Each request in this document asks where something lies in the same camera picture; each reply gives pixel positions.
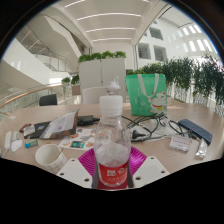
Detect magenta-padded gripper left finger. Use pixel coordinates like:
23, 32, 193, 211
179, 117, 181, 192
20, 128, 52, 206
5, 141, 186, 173
56, 146, 99, 190

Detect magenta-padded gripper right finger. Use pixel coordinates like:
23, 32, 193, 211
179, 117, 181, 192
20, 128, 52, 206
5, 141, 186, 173
127, 145, 170, 189

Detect clear red-labelled water bottle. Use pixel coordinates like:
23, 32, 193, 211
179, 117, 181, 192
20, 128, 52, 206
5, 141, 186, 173
93, 95, 132, 188

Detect white grid-pattern mug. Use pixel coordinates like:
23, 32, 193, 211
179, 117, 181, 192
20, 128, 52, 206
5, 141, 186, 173
34, 143, 69, 175

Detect colourful sticker sheet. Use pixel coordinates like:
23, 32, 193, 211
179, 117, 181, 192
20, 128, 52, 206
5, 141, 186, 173
58, 127, 98, 151

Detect small white card box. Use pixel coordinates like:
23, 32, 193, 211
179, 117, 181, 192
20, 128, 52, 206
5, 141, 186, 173
168, 134, 192, 153

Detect open printed booklet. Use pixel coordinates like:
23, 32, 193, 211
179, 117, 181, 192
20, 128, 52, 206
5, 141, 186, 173
41, 109, 80, 140

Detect small green box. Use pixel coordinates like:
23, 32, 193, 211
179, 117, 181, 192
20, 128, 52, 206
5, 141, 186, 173
24, 139, 39, 149

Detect clear plastic packet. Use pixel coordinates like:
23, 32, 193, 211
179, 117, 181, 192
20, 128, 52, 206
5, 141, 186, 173
195, 138, 208, 159

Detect black power adapter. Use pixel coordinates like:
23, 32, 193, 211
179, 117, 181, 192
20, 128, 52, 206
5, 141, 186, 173
77, 114, 100, 127

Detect black flat folder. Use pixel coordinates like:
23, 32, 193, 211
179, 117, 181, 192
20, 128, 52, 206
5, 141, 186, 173
23, 120, 51, 140

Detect white wrapped packet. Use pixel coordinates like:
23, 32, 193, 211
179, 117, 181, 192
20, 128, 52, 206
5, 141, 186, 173
23, 124, 36, 137

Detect green tote bag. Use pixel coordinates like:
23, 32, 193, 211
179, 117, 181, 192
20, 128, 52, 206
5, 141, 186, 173
125, 73, 168, 117

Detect white power strip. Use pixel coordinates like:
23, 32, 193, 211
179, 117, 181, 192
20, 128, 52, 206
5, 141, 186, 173
3, 130, 13, 151

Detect black chair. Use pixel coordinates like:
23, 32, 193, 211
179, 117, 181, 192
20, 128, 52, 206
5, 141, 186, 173
38, 93, 58, 107

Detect white chair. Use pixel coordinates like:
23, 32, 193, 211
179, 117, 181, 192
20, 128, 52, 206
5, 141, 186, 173
81, 86, 109, 105

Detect tall clear white-lidded bottle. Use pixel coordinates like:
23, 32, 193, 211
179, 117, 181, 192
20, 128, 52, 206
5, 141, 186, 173
105, 76, 122, 98

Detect potted green plants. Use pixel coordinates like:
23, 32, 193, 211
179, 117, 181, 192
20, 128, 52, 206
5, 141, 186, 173
61, 74, 81, 86

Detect white cabinet with plants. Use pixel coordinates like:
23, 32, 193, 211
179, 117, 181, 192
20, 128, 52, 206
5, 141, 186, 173
78, 50, 127, 103

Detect green hedge plant row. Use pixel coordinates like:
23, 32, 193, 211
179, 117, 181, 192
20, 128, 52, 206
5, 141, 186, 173
128, 54, 224, 106

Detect ceiling light strips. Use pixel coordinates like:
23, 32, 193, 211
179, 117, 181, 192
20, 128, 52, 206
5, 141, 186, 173
64, 0, 149, 43

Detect black cable bundle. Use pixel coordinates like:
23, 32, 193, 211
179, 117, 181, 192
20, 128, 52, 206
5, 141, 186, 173
121, 112, 188, 143

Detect glass balustrade with wooden rail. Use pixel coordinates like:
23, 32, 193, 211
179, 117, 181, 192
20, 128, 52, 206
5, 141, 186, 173
0, 83, 64, 116

